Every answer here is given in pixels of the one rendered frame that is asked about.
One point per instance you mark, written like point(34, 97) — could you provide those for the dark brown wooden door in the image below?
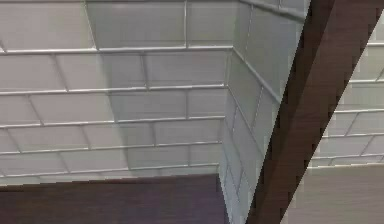
point(308, 116)

